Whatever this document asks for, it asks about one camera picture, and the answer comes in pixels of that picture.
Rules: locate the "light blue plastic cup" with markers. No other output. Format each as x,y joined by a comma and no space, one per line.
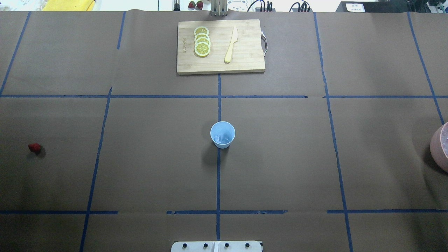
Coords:
222,134

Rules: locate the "pile of clear ice cubes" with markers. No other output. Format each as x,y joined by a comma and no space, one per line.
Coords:
444,139

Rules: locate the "yellow plastic knife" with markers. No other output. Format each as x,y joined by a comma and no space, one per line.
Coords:
229,52

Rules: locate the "bamboo cutting board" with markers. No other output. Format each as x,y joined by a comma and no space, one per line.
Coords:
248,54

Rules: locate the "white bear pattern card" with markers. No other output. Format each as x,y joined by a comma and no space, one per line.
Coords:
238,5

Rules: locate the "red strawberry on table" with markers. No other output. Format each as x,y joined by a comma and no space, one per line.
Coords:
35,148

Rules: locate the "yellow cloth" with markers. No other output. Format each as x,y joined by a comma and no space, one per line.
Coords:
69,5

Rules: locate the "pink bowl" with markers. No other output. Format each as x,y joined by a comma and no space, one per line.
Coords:
436,151

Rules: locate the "aluminium frame post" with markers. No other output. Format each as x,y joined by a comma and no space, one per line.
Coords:
219,8

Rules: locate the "white camera pole mount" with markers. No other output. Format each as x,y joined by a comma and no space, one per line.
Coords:
217,246

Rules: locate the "black handled tool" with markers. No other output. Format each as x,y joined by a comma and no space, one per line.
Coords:
176,5

